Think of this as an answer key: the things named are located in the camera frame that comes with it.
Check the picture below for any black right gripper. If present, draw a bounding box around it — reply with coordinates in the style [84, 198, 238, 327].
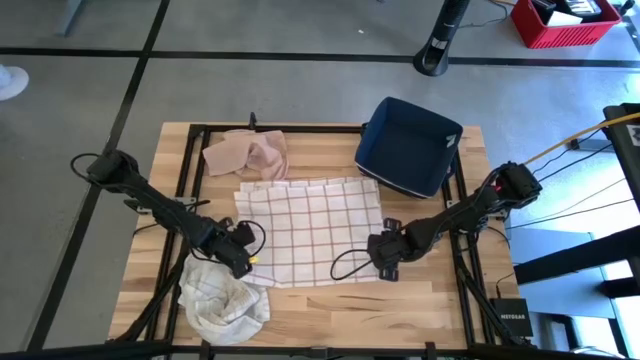
[368, 218, 434, 281]

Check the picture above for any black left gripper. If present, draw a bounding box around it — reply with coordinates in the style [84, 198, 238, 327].
[202, 217, 257, 279]

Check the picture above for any beige-checked white towel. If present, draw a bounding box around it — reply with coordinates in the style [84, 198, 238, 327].
[177, 252, 272, 347]

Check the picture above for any red-checked white towel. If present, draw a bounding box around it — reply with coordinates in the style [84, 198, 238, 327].
[233, 176, 386, 290]

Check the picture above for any plain pink towel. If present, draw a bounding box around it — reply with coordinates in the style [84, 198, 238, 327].
[201, 128, 291, 182]

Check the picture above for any navy fabric basket white band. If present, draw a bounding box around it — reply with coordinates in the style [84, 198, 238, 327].
[353, 96, 464, 200]

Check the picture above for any black metal cart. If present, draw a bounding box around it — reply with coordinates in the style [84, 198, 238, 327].
[513, 102, 640, 301]

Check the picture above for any black stand base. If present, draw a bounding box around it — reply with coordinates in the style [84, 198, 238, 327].
[412, 0, 472, 78]

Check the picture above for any red plastic crate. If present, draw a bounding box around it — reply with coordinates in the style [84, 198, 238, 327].
[509, 0, 624, 50]

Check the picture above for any white round floor base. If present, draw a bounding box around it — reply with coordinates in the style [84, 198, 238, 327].
[0, 63, 31, 102]

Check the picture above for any white box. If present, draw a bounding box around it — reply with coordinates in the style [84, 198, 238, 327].
[546, 9, 585, 28]

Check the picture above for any grey table leg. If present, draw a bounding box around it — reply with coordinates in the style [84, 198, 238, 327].
[56, 0, 85, 38]

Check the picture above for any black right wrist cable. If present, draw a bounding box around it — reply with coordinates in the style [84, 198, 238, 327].
[329, 248, 375, 282]

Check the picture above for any black metal table frame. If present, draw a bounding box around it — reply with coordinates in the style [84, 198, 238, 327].
[0, 111, 640, 360]

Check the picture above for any black Netgear network switch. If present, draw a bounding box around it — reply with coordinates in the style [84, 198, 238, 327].
[488, 297, 535, 339]

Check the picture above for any grey floor cable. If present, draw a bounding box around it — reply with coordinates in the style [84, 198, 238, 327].
[547, 177, 627, 222]
[504, 197, 635, 232]

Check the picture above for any yellow cable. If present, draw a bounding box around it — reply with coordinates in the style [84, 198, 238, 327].
[522, 111, 640, 166]

